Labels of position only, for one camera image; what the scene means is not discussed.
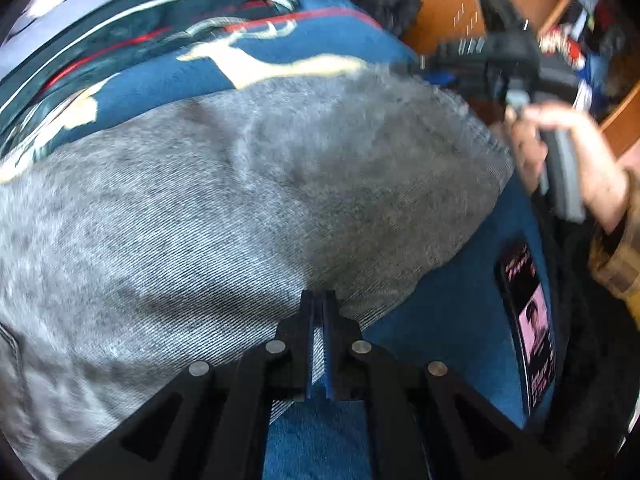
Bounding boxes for pile of colourful clothes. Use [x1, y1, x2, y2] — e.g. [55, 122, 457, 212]
[540, 0, 628, 111]

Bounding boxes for person's right forearm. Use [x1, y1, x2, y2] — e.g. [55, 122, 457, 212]
[587, 170, 640, 323]

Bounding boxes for blue deer printed blanket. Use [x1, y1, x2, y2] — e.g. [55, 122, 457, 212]
[0, 0, 561, 480]

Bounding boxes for black fleece cloth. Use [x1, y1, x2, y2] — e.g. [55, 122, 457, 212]
[535, 200, 638, 466]

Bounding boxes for person's right hand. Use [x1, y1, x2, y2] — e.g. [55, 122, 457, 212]
[504, 101, 629, 233]

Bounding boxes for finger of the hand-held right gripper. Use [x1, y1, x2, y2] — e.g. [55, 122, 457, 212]
[395, 40, 486, 93]

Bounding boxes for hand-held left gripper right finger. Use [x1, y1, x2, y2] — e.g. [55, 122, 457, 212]
[324, 290, 568, 480]

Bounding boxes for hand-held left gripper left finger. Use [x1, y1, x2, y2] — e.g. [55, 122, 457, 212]
[59, 291, 316, 480]

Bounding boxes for grey denim pants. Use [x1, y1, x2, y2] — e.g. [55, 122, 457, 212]
[0, 67, 516, 480]

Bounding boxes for black and pink book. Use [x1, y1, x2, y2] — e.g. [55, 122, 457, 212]
[495, 242, 558, 416]

